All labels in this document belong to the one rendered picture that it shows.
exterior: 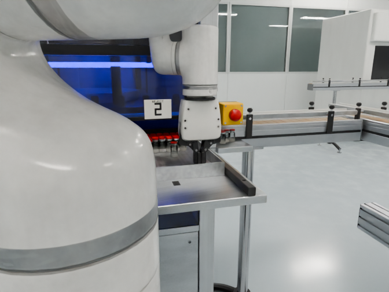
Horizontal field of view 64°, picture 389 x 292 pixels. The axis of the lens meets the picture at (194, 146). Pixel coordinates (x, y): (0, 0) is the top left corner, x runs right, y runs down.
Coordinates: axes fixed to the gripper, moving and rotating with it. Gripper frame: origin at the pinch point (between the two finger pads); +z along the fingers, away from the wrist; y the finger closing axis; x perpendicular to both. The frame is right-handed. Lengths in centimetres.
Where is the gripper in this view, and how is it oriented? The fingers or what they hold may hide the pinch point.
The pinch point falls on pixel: (199, 159)
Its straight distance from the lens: 78.7
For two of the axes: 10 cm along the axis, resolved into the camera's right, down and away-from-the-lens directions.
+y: -9.7, 0.6, -2.4
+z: 0.0, 9.7, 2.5
